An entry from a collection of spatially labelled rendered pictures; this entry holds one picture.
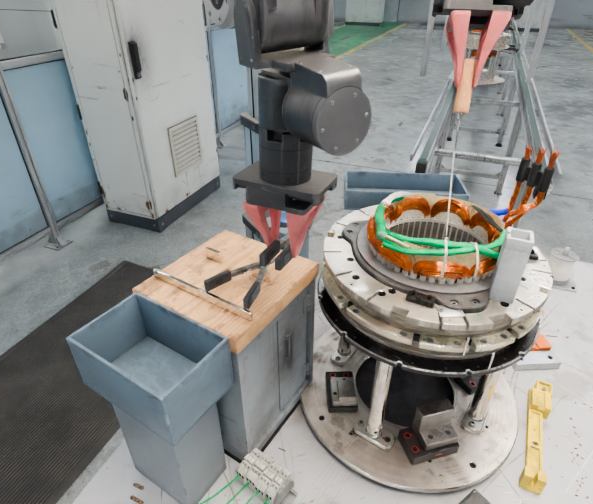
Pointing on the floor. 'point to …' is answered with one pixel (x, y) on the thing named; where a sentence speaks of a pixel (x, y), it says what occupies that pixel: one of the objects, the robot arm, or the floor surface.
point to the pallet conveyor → (444, 124)
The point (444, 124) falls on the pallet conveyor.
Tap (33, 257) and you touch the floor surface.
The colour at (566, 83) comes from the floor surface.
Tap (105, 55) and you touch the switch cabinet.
